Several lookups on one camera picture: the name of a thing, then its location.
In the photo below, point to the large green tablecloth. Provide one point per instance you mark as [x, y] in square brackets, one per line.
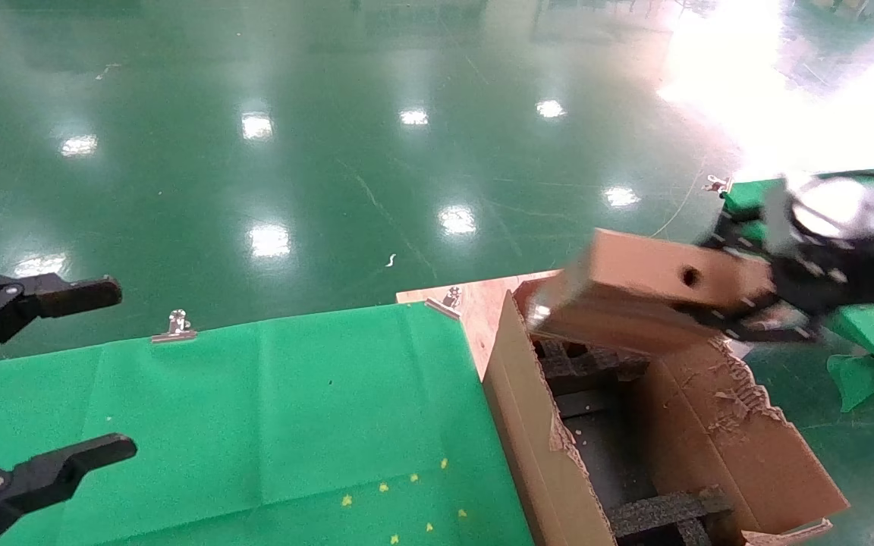
[217, 394]

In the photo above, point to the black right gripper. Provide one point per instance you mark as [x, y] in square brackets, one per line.
[854, 277]

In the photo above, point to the small cardboard box with hole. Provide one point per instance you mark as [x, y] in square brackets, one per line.
[634, 273]

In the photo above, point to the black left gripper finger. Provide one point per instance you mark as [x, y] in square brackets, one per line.
[65, 294]
[65, 466]

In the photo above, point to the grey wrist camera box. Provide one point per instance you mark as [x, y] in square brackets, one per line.
[824, 208]

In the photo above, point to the large open brown carton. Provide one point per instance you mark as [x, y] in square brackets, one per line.
[748, 447]

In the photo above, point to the silver binder clip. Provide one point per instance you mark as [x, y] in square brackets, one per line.
[175, 327]
[718, 184]
[448, 302]

